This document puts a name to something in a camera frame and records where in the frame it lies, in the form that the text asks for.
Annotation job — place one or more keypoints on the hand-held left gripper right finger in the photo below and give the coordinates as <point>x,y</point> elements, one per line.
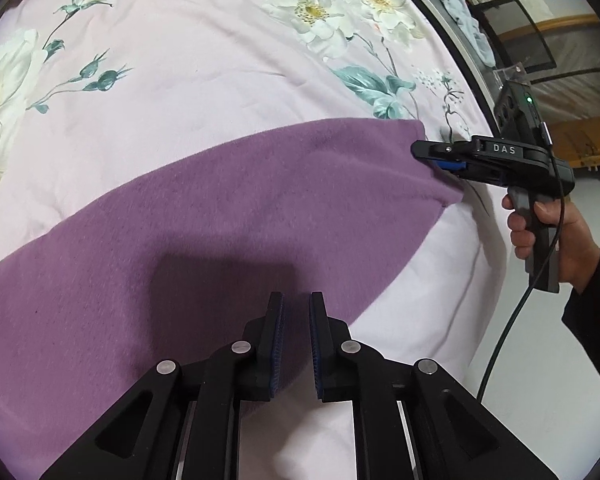
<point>316,350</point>

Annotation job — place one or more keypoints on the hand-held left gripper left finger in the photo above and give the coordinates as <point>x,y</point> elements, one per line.
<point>277,350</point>

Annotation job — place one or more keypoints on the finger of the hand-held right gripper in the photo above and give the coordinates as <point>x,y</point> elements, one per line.
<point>440,149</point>

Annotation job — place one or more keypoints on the purple knit garment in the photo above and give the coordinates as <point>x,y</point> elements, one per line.
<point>180,210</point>

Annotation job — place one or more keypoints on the person's right hand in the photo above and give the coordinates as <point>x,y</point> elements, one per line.
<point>575,245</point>

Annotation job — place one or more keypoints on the black framed panel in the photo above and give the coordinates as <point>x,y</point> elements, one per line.
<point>520,35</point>

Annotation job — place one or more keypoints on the light blue cloth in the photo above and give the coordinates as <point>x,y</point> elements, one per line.
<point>465,20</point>

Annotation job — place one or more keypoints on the pink floral bedsheet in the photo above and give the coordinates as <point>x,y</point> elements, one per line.
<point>180,60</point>

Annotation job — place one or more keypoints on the black bed frame rail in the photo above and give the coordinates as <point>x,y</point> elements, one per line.
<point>451,42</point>

